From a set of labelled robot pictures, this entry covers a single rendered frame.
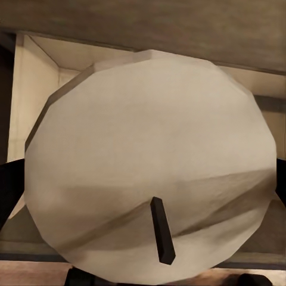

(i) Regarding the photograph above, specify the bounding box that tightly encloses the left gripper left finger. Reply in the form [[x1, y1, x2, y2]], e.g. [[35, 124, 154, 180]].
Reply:
[[0, 158, 24, 230]]

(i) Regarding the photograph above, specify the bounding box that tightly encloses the pillar candle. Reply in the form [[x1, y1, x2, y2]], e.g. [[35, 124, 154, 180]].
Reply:
[[24, 49, 277, 286]]

